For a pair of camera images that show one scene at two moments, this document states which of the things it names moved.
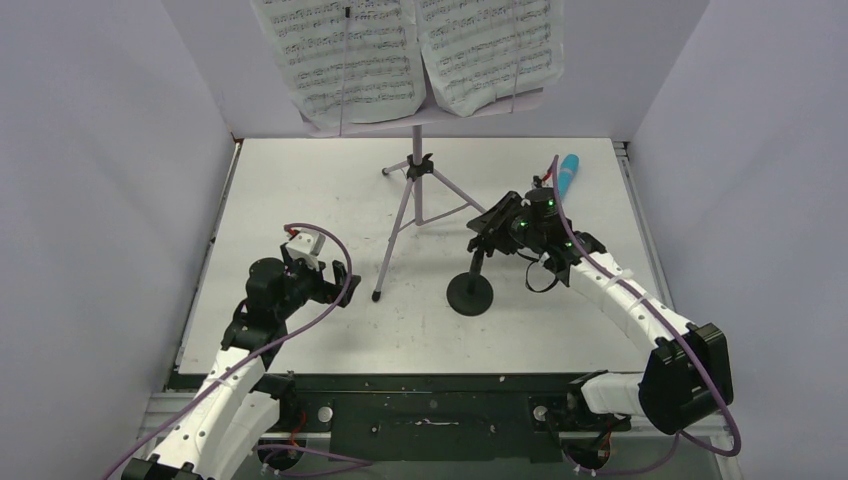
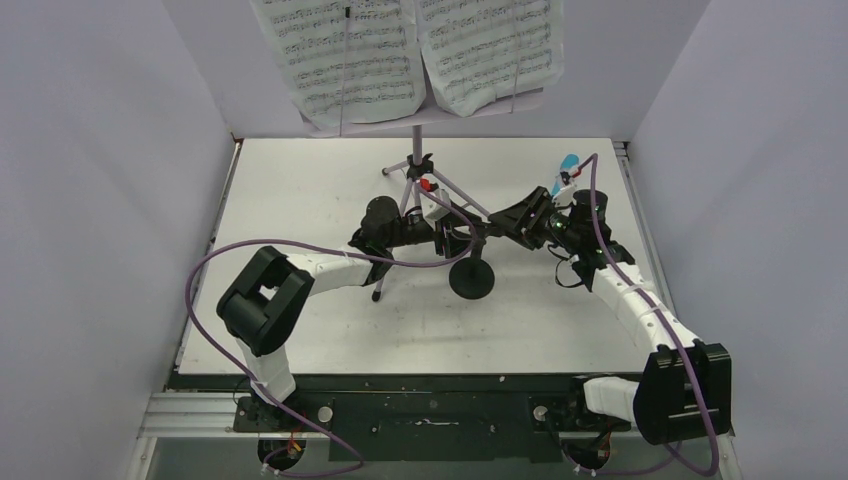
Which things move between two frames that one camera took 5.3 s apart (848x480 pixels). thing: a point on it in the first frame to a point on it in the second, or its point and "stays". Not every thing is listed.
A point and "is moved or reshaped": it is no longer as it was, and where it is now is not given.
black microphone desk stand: x=470 y=294 is moved or reshaped
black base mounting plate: x=428 y=416 stays
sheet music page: x=348 y=61 stays
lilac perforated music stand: x=436 y=196 stays
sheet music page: x=478 y=50 stays
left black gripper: x=327 y=292 to x=453 y=242
